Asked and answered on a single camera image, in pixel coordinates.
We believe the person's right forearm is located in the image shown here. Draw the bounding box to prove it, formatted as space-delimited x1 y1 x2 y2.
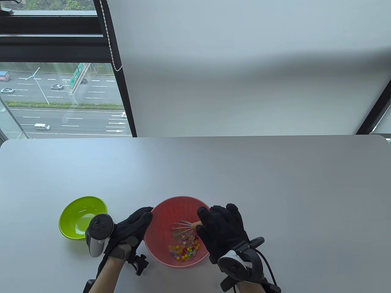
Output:
235 279 269 293

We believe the person's left forearm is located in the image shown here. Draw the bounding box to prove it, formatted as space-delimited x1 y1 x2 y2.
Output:
89 256 126 293

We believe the person's left hand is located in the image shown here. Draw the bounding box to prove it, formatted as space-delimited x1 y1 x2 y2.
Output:
104 207 154 260

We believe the left black and white controller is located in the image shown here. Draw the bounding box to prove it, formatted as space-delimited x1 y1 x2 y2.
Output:
86 214 114 258

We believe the white bead chain cord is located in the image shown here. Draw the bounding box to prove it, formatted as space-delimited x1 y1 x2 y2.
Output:
97 0 123 72

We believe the black slanted window post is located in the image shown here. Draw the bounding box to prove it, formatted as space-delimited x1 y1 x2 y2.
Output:
356 89 391 135

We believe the white roller blind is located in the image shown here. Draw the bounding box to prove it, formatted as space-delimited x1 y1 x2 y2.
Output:
107 0 391 138

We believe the green plastic bowl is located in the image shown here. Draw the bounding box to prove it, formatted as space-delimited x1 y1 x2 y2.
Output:
59 196 108 241

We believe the right black and white controller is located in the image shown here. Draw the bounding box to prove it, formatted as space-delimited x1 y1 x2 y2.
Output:
217 237 266 280

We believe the black cable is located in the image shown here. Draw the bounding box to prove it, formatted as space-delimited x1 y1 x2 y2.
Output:
255 249 278 287

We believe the pink salad bowl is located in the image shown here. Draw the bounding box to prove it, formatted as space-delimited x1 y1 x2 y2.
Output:
144 196 214 268

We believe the black and white controller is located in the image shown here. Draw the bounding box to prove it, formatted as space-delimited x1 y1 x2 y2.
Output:
217 237 266 280
86 214 114 258

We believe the pile of colourful plastic decorations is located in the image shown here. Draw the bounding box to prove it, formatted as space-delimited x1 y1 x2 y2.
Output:
167 237 200 263

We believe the green highway sign gantry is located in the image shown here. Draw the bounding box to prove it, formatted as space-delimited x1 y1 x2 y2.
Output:
69 63 91 95

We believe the black window frame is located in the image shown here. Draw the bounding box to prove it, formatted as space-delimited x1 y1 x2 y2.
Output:
0 0 138 138

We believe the person's right hand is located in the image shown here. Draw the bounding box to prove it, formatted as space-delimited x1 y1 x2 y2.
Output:
197 204 251 265

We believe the teal whisk with wooden handle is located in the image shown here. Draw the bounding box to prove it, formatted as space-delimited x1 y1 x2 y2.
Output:
170 220 203 240

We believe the black left wrist clamp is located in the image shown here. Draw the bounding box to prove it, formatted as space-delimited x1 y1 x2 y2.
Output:
127 253 150 277

